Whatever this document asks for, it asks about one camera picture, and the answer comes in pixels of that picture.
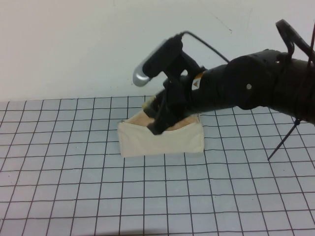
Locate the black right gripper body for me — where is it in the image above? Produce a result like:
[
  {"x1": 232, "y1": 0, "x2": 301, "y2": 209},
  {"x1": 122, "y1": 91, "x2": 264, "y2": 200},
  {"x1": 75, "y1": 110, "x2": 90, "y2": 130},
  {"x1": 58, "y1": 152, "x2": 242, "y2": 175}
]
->
[{"x1": 162, "y1": 73, "x2": 198, "y2": 121}]

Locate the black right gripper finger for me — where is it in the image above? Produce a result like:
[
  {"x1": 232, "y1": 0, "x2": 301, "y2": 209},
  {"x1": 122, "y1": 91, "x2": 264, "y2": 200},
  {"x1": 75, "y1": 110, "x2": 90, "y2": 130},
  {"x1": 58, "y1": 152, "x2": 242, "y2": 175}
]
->
[
  {"x1": 143, "y1": 91, "x2": 166, "y2": 118},
  {"x1": 147, "y1": 107, "x2": 183, "y2": 136}
]

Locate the yellow eraser with barcode label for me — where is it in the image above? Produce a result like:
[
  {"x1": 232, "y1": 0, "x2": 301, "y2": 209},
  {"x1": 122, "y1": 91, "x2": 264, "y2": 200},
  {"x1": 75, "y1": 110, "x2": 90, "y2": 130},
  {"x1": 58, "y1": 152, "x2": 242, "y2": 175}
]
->
[{"x1": 142, "y1": 97, "x2": 156, "y2": 112}]

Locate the cream canvas pencil case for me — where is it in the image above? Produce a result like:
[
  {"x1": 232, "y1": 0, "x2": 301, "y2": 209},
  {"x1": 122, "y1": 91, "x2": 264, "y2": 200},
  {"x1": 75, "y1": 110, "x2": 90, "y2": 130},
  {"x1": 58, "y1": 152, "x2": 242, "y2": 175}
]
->
[{"x1": 117, "y1": 110, "x2": 205, "y2": 158}]

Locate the blue grid pattern tablecloth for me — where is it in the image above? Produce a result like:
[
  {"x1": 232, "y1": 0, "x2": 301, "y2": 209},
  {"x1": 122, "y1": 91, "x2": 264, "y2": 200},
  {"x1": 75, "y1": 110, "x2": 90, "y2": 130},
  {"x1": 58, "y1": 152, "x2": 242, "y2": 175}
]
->
[{"x1": 0, "y1": 95, "x2": 315, "y2": 236}]

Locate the black zip tie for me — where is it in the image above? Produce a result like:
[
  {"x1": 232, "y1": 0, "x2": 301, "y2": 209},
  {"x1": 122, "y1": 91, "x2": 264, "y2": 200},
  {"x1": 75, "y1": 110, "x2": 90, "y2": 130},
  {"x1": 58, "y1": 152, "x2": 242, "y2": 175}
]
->
[{"x1": 267, "y1": 118, "x2": 302, "y2": 161}]

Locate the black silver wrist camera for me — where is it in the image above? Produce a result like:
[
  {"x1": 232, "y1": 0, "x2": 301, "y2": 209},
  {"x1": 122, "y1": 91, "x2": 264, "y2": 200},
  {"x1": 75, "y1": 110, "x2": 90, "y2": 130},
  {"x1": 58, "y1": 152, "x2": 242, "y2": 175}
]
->
[{"x1": 132, "y1": 33, "x2": 205, "y2": 88}]

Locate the black camera cable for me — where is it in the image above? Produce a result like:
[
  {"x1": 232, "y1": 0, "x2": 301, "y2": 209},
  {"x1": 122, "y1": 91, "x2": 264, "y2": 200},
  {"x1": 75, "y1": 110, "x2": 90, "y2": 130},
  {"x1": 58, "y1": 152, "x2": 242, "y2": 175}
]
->
[{"x1": 181, "y1": 30, "x2": 231, "y2": 62}]

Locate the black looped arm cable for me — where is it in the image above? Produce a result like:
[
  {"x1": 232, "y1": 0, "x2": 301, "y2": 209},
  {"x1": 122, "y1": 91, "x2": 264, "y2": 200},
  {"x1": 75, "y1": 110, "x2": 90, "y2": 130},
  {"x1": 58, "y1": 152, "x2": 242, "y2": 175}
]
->
[{"x1": 275, "y1": 19, "x2": 315, "y2": 59}]

